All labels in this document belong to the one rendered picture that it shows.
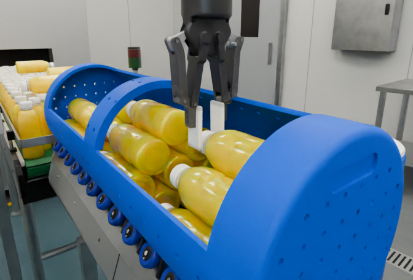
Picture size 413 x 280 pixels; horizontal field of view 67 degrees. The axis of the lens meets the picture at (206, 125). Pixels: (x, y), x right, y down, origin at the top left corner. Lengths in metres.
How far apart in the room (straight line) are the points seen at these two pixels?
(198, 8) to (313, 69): 3.88
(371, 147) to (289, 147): 0.09
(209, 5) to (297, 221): 0.30
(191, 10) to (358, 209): 0.32
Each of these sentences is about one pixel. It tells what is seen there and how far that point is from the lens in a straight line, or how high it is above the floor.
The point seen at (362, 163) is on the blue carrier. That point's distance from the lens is 0.36.
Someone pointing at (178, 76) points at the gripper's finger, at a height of 1.26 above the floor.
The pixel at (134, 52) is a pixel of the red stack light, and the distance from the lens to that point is 1.58.
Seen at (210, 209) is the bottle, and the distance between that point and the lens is 0.40.
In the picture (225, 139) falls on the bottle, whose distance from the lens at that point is 0.44.
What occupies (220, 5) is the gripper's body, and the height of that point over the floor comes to 1.36.
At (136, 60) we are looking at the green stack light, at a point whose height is 1.20.
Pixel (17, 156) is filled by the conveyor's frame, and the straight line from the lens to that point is 1.32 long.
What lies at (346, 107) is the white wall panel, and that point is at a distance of 4.13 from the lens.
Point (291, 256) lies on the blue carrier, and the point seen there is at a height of 1.13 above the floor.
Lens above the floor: 1.32
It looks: 16 degrees down
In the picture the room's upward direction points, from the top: straight up
